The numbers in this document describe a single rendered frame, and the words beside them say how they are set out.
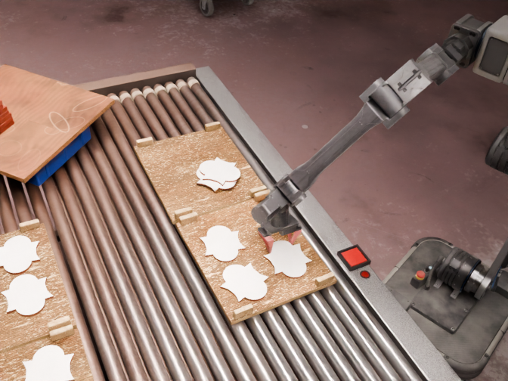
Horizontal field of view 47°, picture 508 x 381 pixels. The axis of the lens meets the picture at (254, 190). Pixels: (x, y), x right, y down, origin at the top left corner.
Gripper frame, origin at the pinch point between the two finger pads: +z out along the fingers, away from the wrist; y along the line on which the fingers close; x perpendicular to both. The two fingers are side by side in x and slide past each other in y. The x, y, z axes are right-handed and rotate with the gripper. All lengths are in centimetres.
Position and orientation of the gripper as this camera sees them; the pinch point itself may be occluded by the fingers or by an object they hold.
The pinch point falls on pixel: (280, 246)
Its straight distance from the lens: 180.7
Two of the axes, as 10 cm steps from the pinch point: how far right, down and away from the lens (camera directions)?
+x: -4.6, -4.6, 7.6
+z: 0.4, 8.4, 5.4
